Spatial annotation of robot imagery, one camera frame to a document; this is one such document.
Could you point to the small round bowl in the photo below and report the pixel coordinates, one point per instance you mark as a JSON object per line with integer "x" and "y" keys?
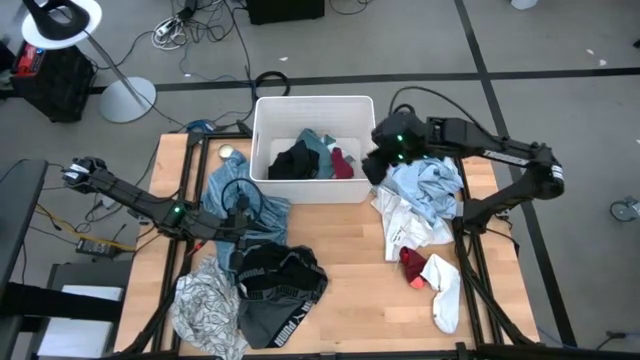
{"x": 226, "y": 151}

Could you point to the red box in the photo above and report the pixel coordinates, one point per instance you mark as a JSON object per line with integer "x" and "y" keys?
{"x": 27, "y": 57}

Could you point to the teal dotted garment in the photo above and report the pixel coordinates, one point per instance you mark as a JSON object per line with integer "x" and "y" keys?
{"x": 315, "y": 145}

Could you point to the black desk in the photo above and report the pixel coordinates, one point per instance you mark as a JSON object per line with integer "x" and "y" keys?
{"x": 20, "y": 210}

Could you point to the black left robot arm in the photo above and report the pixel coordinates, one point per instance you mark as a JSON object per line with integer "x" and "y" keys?
{"x": 130, "y": 197}

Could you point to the black crate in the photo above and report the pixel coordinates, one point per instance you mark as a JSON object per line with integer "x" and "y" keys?
{"x": 55, "y": 90}

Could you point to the grey cabinet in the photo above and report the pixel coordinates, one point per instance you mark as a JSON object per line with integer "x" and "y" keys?
{"x": 80, "y": 280}

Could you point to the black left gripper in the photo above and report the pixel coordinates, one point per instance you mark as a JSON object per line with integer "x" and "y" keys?
{"x": 240, "y": 230}

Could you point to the black box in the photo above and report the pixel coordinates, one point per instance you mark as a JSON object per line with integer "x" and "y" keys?
{"x": 285, "y": 10}

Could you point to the white perforated plastic basket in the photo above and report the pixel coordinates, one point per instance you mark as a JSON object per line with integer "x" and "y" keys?
{"x": 312, "y": 112}

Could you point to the black Puma briefs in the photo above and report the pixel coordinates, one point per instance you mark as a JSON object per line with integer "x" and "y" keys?
{"x": 280, "y": 265}

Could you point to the white power strip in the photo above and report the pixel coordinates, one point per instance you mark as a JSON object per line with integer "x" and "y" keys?
{"x": 165, "y": 27}

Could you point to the white floor lamp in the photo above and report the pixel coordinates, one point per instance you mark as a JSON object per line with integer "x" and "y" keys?
{"x": 127, "y": 100}

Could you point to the black power adapter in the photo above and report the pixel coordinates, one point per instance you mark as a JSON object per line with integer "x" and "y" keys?
{"x": 95, "y": 247}

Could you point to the grey Puma briefs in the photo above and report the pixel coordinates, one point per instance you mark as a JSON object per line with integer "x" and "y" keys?
{"x": 265, "y": 320}

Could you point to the white sock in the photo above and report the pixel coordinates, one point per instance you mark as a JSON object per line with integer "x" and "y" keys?
{"x": 447, "y": 300}

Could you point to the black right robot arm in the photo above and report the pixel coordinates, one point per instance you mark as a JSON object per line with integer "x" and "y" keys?
{"x": 500, "y": 147}

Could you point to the dark red sock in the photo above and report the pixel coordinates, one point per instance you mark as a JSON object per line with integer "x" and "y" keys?
{"x": 341, "y": 165}

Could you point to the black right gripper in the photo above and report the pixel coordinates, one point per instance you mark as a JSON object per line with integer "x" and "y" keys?
{"x": 379, "y": 167}

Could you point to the red sock with pink toe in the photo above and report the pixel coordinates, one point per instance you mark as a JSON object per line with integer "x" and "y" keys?
{"x": 412, "y": 265}

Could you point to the white round dome object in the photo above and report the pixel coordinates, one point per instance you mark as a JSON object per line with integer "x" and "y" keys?
{"x": 522, "y": 3}

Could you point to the white shirt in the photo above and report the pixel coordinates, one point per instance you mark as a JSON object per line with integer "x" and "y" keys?
{"x": 400, "y": 220}

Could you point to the black garment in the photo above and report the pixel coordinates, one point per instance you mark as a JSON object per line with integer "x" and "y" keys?
{"x": 292, "y": 165}

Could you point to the black metal table frame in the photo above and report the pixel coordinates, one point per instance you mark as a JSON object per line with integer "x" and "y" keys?
{"x": 192, "y": 165}

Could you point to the light blue shirt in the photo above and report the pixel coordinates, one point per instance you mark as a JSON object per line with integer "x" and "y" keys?
{"x": 425, "y": 185}

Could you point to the grey caster wheel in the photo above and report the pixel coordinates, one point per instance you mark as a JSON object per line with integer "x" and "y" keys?
{"x": 625, "y": 210}

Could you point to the white leaf-patterned garment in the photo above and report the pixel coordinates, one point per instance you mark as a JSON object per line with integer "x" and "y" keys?
{"x": 205, "y": 310}

